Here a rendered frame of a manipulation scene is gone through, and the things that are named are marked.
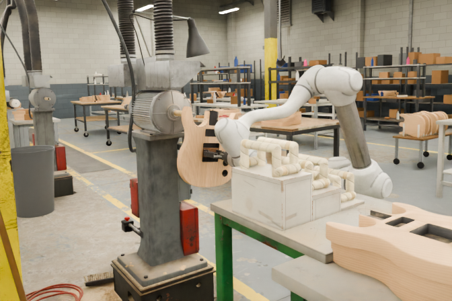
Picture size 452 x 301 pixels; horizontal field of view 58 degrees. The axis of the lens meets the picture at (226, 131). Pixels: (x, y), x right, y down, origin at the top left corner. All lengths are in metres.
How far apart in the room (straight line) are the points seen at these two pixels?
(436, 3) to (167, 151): 12.09
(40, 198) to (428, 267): 4.31
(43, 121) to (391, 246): 4.96
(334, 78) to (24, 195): 3.73
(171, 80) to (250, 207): 0.82
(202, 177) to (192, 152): 0.15
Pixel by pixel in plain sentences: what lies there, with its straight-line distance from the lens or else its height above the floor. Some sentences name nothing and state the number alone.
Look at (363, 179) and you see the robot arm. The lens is 2.22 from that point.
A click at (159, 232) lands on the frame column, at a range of 2.63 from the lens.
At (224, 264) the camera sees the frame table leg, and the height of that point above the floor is 0.68.
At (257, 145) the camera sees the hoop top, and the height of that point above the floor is 1.20.
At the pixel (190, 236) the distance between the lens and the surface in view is 2.71.
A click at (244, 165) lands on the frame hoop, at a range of 1.50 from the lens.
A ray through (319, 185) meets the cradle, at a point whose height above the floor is 1.04.
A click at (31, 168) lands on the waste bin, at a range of 4.80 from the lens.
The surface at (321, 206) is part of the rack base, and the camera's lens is 1.52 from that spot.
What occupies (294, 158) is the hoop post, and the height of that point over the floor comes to 1.15.
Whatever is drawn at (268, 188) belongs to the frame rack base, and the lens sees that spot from 1.40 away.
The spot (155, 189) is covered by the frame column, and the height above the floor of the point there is 0.78.
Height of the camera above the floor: 1.43
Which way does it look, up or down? 7 degrees down
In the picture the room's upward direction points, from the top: 1 degrees counter-clockwise
